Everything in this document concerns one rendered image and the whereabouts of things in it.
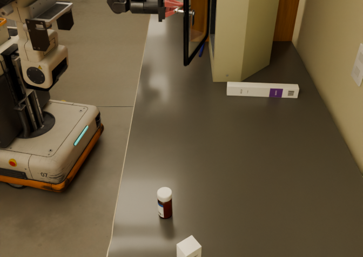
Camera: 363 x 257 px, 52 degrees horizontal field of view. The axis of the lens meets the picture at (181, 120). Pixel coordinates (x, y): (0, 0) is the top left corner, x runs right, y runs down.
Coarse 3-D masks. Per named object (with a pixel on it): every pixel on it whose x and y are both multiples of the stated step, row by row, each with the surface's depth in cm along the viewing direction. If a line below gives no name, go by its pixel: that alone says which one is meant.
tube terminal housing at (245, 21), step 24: (240, 0) 130; (264, 0) 136; (216, 24) 135; (240, 24) 135; (264, 24) 144; (216, 48) 141; (240, 48) 141; (264, 48) 152; (216, 72) 147; (240, 72) 147
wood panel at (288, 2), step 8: (280, 0) 167; (288, 0) 167; (296, 0) 167; (280, 8) 169; (288, 8) 169; (296, 8) 169; (280, 16) 171; (288, 16) 171; (296, 16) 171; (280, 24) 174; (288, 24) 174; (280, 32) 176; (288, 32) 176; (208, 40) 179; (280, 40) 179; (288, 40) 179
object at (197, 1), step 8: (184, 0) 132; (192, 0) 139; (200, 0) 149; (184, 8) 134; (192, 8) 141; (200, 8) 151; (184, 16) 136; (200, 16) 153; (184, 24) 138; (200, 24) 156; (184, 32) 139; (192, 32) 148; (200, 32) 158; (184, 40) 141; (192, 40) 150; (200, 40) 161; (184, 48) 143; (192, 48) 152; (184, 56) 145; (184, 64) 148
